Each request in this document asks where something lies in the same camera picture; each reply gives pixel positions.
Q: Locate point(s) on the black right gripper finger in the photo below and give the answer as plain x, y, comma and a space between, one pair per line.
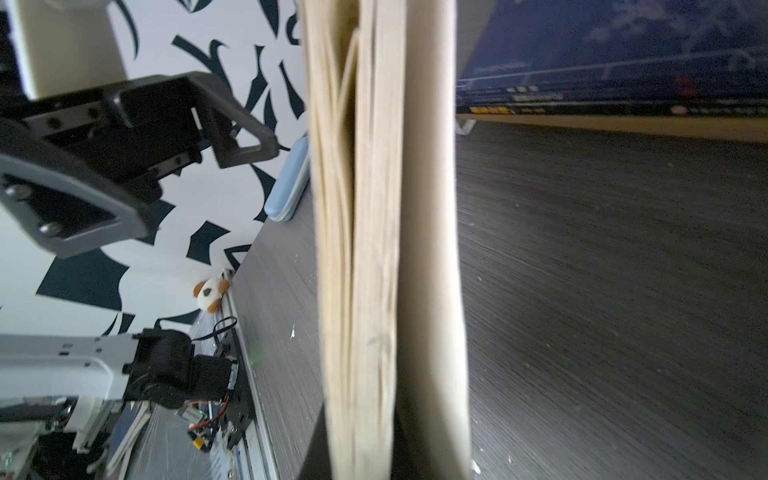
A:
219, 114

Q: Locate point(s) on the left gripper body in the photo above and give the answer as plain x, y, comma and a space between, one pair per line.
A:
82, 170

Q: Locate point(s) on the navy book vertical label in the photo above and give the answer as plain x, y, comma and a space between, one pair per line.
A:
393, 342

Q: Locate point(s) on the navy book yellow label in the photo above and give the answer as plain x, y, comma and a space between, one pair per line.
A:
550, 94

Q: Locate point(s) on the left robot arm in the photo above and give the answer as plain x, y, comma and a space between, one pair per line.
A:
154, 365

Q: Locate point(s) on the brown white plush toy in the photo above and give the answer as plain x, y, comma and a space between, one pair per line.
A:
209, 294

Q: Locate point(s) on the black Murphy law book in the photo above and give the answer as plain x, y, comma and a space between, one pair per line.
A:
672, 109

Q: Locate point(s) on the white wooden book shelf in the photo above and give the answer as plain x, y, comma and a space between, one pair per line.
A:
746, 130

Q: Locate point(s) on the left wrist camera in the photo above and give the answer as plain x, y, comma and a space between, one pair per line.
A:
63, 46

